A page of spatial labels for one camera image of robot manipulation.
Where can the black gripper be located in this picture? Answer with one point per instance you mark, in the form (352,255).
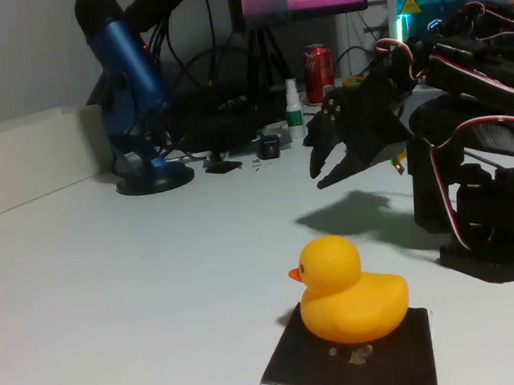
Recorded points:
(361,128)

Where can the yellow rubber duck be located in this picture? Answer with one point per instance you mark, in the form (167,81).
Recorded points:
(352,306)

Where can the black leader arm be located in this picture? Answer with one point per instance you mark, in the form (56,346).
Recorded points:
(496,15)

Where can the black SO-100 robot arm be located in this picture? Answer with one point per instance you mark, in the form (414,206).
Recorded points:
(494,213)

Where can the black cardboard square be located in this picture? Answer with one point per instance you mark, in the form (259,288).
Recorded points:
(395,371)

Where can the white spray bottle green label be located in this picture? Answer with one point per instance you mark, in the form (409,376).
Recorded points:
(295,119)

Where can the small black cube device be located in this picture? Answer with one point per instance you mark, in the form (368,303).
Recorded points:
(270,147)

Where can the yellow hand tool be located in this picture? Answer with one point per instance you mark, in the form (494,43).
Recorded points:
(355,81)

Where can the red soda can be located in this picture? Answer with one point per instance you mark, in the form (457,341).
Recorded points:
(318,71)

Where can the small black flat plate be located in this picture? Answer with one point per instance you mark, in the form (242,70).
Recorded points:
(223,166)

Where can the black desktop device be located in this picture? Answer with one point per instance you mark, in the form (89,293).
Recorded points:
(217,123)

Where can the black tripod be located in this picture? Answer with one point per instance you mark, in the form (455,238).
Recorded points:
(260,49)

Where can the blue desktop microphone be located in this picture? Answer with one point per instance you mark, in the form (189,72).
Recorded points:
(128,59)

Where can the cream white desk ledge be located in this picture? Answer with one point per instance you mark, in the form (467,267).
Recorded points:
(28,157)

